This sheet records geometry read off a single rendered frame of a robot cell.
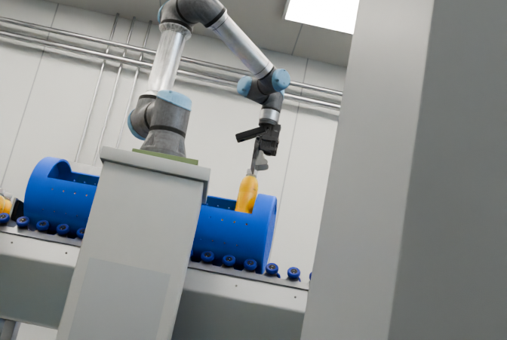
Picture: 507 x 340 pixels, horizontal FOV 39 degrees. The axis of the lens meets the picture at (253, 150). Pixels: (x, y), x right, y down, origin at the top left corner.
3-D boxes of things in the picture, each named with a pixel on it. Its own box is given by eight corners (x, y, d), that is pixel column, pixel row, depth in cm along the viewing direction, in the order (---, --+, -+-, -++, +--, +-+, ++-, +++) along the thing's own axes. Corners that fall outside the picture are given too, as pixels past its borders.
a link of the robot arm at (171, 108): (161, 122, 218) (170, 81, 222) (139, 130, 228) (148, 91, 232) (193, 135, 224) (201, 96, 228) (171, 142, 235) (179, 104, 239)
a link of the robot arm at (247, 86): (255, 69, 260) (278, 81, 266) (237, 77, 268) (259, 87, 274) (251, 89, 257) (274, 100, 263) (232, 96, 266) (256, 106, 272)
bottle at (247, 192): (228, 219, 259) (238, 170, 264) (241, 224, 263) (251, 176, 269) (241, 219, 253) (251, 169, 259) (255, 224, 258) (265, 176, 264)
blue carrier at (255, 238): (260, 266, 238) (276, 186, 247) (14, 220, 249) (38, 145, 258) (264, 281, 264) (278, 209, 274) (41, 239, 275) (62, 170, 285)
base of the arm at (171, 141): (188, 160, 217) (194, 130, 220) (139, 149, 214) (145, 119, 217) (182, 172, 231) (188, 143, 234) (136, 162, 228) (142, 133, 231)
